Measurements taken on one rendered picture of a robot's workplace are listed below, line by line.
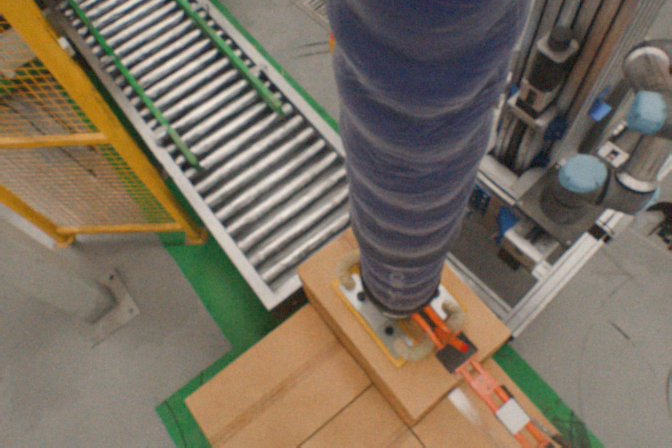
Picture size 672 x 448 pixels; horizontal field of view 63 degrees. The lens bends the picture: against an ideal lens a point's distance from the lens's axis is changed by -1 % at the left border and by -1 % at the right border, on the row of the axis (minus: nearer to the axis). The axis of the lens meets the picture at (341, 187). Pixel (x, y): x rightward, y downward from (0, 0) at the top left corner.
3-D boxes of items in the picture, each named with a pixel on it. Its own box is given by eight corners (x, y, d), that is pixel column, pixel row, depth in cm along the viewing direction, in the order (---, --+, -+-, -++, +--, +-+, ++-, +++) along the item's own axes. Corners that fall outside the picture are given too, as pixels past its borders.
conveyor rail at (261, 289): (54, 16, 324) (36, -9, 307) (62, 11, 325) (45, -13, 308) (274, 317, 232) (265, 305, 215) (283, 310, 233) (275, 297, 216)
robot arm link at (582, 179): (556, 168, 173) (568, 145, 161) (600, 180, 170) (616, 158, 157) (548, 200, 168) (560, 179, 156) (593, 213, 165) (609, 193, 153)
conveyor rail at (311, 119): (148, -38, 339) (136, -64, 322) (155, -42, 340) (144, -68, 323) (392, 226, 247) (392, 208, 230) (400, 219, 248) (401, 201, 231)
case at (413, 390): (309, 301, 220) (294, 269, 184) (386, 241, 229) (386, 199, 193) (409, 428, 196) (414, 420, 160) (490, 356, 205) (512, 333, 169)
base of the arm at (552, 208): (558, 174, 182) (566, 159, 174) (596, 203, 177) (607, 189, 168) (529, 203, 178) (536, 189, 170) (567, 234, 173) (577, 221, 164)
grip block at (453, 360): (432, 353, 159) (434, 350, 153) (457, 332, 161) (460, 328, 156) (452, 377, 155) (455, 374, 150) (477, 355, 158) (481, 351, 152)
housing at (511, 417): (491, 415, 150) (494, 413, 146) (509, 398, 152) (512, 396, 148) (509, 436, 147) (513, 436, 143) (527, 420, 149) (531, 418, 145)
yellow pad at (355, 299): (330, 285, 180) (328, 280, 176) (354, 267, 183) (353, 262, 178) (397, 370, 167) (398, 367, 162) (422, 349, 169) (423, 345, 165)
